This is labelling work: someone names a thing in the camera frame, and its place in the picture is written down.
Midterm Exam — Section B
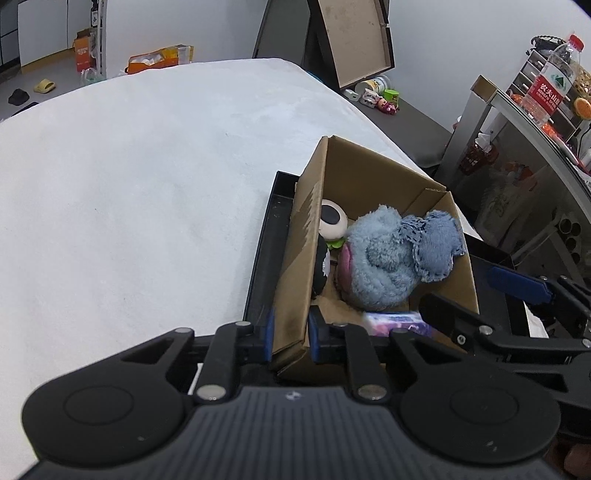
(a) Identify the black plastic tray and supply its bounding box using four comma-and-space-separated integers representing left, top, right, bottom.
242, 171, 553, 344

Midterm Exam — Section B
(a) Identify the brown wooden board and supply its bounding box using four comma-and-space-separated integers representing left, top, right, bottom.
307, 0, 397, 89

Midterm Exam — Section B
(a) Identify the grey low bench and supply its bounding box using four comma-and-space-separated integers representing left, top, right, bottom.
344, 88, 454, 169

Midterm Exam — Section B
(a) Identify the black white-stitched cloth patch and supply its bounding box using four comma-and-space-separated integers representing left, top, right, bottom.
311, 234, 332, 297

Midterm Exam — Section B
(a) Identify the fluffy blue plush toy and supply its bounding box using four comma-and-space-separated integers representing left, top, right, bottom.
336, 204, 462, 312

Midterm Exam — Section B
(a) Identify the clear plastic water bottle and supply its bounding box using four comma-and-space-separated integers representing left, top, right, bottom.
521, 34, 585, 129

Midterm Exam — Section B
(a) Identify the grey metal desk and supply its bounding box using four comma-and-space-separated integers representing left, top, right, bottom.
434, 76, 591, 278

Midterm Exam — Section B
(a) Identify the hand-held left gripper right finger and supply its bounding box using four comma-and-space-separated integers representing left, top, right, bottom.
307, 307, 467, 401

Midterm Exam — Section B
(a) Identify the grey drawer organizer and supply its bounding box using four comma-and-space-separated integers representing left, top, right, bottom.
507, 48, 591, 139

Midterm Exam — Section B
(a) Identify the pink purple soft packet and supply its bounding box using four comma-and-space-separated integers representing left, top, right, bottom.
362, 311, 445, 337

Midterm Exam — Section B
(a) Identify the orange paper bag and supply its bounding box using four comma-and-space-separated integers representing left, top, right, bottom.
126, 44, 195, 75

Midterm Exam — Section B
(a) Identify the white tote bag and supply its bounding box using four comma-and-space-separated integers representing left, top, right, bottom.
475, 161, 557, 247

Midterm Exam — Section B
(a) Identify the blue denim cloth patch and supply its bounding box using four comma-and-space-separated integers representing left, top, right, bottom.
399, 209, 467, 284

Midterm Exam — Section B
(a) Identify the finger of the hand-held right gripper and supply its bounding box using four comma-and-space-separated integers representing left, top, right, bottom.
417, 292, 579, 357
489, 266, 591, 325

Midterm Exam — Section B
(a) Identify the white black round plush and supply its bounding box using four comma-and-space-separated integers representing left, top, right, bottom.
318, 199, 350, 241

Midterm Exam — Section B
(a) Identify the orange cardboard box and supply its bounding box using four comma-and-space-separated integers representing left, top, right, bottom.
73, 30, 94, 73

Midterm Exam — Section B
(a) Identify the brown cardboard box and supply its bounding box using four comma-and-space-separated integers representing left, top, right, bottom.
270, 135, 481, 385

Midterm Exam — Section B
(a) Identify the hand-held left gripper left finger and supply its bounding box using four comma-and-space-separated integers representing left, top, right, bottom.
121, 307, 278, 401

